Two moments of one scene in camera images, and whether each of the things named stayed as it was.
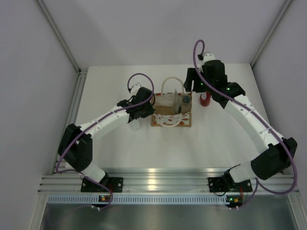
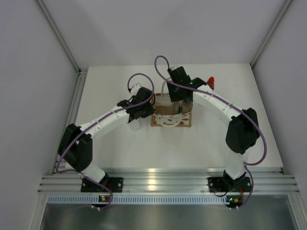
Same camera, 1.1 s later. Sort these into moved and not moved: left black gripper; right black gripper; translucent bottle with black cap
Moved: right black gripper
Not moved: left black gripper; translucent bottle with black cap
